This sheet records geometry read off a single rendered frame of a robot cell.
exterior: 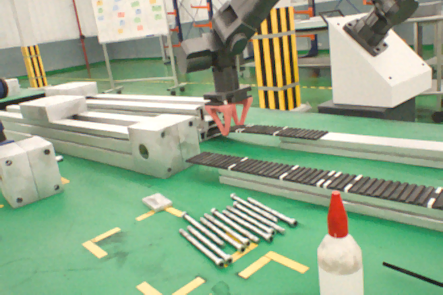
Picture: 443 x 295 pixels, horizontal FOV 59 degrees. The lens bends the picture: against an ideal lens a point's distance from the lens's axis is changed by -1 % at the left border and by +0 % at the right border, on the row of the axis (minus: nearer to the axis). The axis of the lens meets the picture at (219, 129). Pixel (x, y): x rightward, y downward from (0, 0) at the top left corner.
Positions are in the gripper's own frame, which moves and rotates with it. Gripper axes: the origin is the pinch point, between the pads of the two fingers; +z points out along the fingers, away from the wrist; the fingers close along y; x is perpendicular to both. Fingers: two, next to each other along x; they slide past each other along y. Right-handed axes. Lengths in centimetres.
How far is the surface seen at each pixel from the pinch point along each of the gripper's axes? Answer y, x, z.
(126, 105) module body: 4.6, -32.8, -5.4
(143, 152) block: 23.7, -2.6, -2.1
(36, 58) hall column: -387, -956, 1
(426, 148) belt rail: 1.5, 41.2, -0.2
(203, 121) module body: 2.6, -6.4, -2.0
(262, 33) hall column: -274, -180, -7
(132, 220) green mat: 37.0, 10.3, 2.7
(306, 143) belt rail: 1.1, 19.5, 1.2
